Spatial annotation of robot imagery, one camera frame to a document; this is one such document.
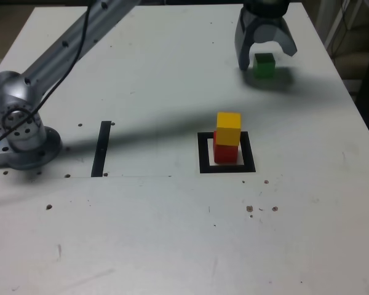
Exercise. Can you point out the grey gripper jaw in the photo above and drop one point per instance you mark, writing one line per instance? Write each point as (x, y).
(242, 46)
(276, 32)

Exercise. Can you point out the green cube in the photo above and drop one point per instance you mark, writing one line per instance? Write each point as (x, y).
(264, 66)

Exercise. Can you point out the yellow cube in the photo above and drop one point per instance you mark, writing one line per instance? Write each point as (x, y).
(229, 129)

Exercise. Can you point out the red cube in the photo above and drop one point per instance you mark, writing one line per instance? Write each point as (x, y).
(226, 153)

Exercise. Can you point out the black tape square outline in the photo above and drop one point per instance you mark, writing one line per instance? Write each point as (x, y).
(203, 159)

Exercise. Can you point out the black tape strip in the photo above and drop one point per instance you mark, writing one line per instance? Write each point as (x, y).
(100, 153)

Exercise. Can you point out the white metal frame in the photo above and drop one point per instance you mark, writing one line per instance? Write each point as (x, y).
(332, 30)

